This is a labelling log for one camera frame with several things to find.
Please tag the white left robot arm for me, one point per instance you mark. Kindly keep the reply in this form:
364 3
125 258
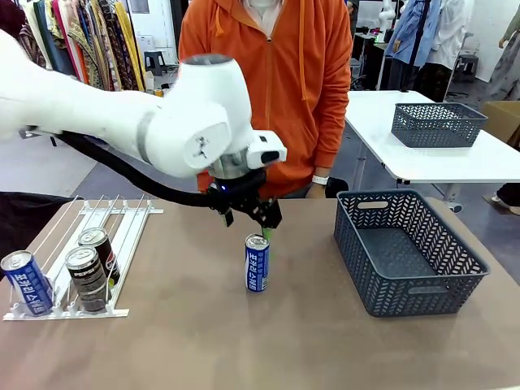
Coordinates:
81 109

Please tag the person in orange hoodie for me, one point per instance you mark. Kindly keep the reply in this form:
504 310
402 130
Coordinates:
292 81

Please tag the person's left forearm orange sleeve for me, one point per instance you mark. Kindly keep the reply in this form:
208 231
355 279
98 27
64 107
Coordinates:
333 138

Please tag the dark grey plastic basket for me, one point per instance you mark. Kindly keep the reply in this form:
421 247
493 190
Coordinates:
406 296
434 130

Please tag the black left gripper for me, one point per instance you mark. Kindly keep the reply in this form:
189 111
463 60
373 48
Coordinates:
239 189

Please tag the black Pepsi can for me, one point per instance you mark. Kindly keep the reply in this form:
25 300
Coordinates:
87 280
103 250

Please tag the white folding table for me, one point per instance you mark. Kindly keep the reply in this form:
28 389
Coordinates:
426 162

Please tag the black plastic stool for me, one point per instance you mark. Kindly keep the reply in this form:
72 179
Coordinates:
155 61
467 67

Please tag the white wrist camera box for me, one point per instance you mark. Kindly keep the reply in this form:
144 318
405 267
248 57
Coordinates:
264 150

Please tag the black fabric cover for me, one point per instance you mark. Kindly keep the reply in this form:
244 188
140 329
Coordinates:
24 219

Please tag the white garment on mannequin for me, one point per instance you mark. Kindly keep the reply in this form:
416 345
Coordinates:
451 32

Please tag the blue shirt on mannequin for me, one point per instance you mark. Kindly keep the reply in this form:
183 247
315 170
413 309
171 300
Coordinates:
410 32

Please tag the person's left hand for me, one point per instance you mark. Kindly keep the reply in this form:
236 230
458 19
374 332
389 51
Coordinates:
317 191

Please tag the hanging patterned garments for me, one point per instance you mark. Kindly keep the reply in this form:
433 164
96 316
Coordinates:
93 40

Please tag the blue white drink can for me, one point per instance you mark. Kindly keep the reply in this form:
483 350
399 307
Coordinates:
257 264
28 284

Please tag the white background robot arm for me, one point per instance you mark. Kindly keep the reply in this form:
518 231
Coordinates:
386 16

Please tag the black stand pole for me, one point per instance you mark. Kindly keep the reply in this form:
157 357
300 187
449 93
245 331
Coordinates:
418 48

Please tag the brown cardboard box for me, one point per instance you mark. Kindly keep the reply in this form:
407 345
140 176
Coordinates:
505 118

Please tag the white clear can dispenser rack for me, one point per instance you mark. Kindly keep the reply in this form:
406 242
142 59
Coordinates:
118 313

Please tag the white wristwatch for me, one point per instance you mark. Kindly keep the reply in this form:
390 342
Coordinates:
321 180

